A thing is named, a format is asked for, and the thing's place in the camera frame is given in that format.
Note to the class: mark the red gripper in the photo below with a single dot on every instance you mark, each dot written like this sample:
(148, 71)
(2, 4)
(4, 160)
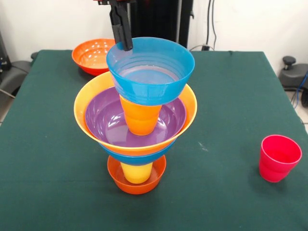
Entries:
(115, 2)

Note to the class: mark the large orange bowl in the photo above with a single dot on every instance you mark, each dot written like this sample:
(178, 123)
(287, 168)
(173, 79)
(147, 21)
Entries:
(96, 89)

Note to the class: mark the small blue bowl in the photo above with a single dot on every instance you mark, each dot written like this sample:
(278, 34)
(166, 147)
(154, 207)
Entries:
(149, 93)

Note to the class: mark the purple bowl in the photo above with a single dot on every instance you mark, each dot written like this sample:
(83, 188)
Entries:
(103, 120)

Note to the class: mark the orange cup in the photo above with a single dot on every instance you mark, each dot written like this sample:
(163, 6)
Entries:
(140, 120)

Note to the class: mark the large blue bowl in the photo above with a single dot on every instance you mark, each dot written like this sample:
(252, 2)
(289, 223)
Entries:
(137, 160)

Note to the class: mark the yellow cup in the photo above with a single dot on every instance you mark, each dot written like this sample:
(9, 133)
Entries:
(136, 173)

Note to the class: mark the small red bowl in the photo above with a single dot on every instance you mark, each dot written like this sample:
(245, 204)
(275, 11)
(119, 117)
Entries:
(137, 188)

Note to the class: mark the black computer tower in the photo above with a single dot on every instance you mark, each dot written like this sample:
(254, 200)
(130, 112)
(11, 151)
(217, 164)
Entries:
(3, 55)

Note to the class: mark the large red bowl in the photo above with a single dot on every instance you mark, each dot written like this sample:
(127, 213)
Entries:
(89, 57)

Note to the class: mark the grey black floor base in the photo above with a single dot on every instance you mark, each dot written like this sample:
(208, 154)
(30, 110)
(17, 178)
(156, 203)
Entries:
(14, 72)
(296, 77)

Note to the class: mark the dark green tablecloth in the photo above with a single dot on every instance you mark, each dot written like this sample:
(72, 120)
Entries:
(154, 211)

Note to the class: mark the pink cup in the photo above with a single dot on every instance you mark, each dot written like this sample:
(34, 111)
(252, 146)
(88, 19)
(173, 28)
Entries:
(276, 163)

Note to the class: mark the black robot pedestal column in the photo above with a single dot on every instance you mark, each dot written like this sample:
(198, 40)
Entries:
(158, 21)

